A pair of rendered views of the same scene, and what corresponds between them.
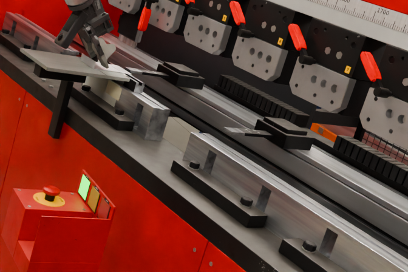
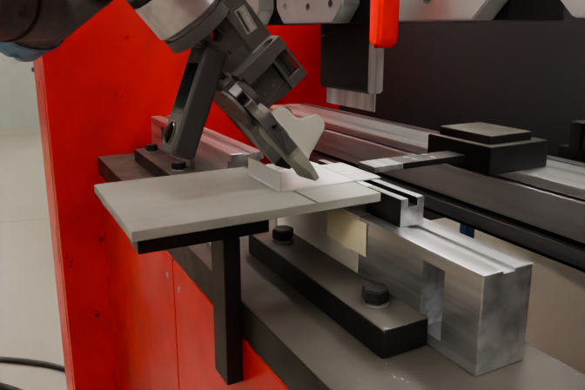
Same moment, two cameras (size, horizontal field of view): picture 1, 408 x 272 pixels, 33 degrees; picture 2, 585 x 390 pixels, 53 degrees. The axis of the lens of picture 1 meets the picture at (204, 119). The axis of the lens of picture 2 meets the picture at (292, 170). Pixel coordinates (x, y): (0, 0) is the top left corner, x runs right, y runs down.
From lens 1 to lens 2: 1.38 m
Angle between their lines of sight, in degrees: 13
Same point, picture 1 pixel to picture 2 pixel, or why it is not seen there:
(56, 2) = not seen: hidden behind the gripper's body
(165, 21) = not seen: outside the picture
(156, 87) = (432, 183)
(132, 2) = not seen: outside the picture
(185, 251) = not seen: outside the picture
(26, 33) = not seen: hidden behind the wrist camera
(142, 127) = (460, 336)
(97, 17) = (254, 55)
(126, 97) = (384, 245)
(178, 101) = (497, 205)
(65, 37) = (180, 131)
